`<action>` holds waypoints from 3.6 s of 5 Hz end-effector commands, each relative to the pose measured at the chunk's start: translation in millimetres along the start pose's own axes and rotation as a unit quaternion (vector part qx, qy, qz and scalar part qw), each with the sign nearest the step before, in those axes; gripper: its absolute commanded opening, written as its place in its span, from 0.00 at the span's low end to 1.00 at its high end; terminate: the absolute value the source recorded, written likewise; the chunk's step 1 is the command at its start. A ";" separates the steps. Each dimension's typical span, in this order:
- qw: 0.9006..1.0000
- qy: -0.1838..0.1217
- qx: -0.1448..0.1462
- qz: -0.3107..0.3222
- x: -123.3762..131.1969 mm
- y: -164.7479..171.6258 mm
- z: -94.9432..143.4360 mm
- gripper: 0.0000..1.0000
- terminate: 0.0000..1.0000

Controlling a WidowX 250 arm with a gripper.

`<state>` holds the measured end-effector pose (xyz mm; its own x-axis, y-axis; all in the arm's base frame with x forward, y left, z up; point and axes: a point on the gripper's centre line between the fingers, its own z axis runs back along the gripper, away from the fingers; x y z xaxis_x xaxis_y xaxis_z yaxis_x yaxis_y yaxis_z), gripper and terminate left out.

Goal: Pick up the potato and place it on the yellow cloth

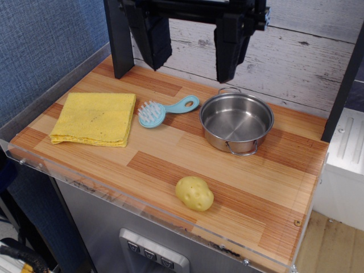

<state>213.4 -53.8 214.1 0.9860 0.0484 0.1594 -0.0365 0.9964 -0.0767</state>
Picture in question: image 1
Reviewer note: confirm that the small stainless steel pot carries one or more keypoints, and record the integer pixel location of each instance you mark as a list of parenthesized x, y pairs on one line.
[(236, 122)]

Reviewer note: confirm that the yellow toy potato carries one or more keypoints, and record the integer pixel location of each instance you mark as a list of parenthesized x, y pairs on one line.
[(194, 193)]

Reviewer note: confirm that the silver toy dishwasher front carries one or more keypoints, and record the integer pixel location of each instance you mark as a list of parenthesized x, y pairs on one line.
[(99, 218)]

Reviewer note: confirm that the white side cabinet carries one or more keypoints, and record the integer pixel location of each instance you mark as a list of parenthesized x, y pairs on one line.
[(339, 194)]

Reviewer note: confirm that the silver button control panel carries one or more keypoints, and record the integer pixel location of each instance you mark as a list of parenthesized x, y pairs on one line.
[(133, 243)]

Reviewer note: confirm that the folded yellow cloth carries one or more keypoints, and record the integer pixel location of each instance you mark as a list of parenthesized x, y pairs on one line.
[(97, 119)]

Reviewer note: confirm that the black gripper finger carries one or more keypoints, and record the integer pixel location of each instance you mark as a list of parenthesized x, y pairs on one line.
[(231, 44), (152, 37)]

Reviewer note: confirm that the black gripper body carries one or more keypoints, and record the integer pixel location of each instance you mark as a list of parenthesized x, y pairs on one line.
[(203, 11)]

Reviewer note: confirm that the black left frame post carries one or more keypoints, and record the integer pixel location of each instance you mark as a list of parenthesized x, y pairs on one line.
[(119, 38)]

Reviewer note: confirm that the light blue dish brush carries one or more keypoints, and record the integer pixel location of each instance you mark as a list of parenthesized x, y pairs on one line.
[(152, 114)]

